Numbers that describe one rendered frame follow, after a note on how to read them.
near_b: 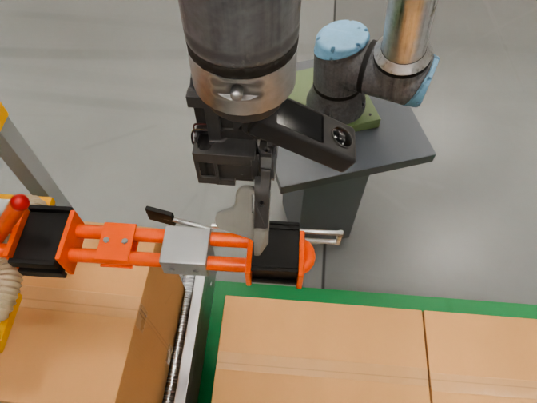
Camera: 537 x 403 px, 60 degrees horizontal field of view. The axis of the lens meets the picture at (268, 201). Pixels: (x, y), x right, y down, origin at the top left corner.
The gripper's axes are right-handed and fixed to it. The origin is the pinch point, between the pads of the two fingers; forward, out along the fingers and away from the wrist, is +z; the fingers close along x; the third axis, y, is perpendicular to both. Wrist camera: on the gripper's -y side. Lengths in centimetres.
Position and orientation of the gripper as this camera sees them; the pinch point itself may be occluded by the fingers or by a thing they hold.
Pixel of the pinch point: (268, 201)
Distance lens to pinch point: 58.3
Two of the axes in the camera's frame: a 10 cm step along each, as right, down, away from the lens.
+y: -10.0, -0.7, 0.4
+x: -0.8, 8.5, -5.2
